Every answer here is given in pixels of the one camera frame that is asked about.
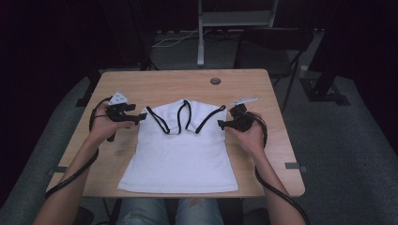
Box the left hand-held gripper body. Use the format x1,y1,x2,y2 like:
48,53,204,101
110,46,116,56
105,91,130,122

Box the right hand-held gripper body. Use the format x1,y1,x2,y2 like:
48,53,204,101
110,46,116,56
229,97,258,133

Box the white tank top black trim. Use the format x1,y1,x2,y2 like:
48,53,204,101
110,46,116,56
116,98,239,194

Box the person's right hand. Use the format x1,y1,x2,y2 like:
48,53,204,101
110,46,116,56
223,112,267,158

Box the person's left hand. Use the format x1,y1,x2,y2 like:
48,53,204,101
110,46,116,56
89,109,136,143

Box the black table foot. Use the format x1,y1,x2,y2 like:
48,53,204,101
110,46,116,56
75,71,101,108

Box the black folding chair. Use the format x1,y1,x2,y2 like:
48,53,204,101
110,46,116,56
234,27,314,113

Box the black stand base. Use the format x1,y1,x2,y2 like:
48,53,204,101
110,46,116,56
299,29,351,107

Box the person's right leg in jeans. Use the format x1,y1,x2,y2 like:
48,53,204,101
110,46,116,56
176,197,224,225

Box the person's leg in jeans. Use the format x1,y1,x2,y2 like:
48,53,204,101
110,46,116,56
176,197,224,225
115,197,170,225

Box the grey metal stand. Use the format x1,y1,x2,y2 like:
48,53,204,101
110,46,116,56
196,0,280,68

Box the person's left leg in jeans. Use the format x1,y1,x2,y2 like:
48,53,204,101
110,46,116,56
115,197,170,225

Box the black seat armrest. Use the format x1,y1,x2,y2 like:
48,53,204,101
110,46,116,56
73,205,95,225

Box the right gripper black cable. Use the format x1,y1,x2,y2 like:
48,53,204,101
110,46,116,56
247,112,312,225

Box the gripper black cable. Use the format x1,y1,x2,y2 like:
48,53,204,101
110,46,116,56
44,97,117,200
247,112,312,225

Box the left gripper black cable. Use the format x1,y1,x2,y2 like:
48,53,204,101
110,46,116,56
44,97,117,200

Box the white floor cable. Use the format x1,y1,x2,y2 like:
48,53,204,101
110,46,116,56
152,28,209,49

